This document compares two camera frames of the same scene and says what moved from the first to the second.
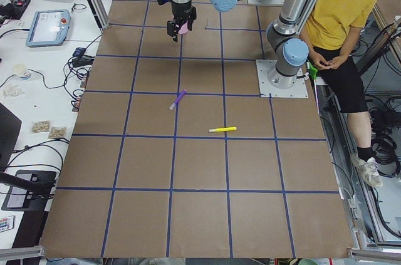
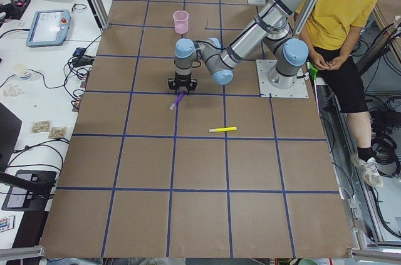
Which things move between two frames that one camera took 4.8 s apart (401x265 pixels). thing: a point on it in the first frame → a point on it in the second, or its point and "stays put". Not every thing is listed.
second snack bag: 57,132 stays put
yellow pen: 213,130 stays put
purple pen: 178,99 stays put
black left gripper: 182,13 → 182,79
